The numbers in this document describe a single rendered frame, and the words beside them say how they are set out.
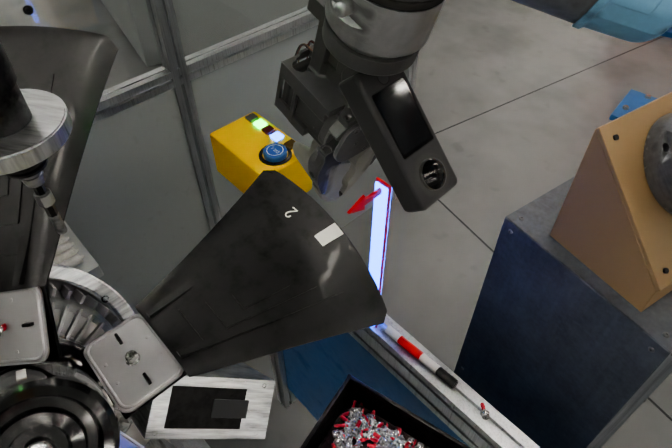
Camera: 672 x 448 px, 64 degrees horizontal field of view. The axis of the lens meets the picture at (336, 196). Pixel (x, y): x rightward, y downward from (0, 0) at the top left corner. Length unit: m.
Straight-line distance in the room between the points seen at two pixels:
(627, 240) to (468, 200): 1.59
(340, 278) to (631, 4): 0.40
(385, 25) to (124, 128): 1.01
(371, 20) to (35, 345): 0.38
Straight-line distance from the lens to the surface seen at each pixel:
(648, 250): 0.84
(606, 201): 0.83
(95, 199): 1.37
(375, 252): 0.78
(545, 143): 2.79
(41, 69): 0.54
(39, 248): 0.51
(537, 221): 0.95
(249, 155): 0.91
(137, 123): 1.31
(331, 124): 0.42
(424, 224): 2.25
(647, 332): 0.88
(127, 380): 0.56
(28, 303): 0.53
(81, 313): 0.66
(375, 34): 0.35
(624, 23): 0.34
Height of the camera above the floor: 1.66
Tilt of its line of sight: 45 degrees down
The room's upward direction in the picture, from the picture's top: straight up
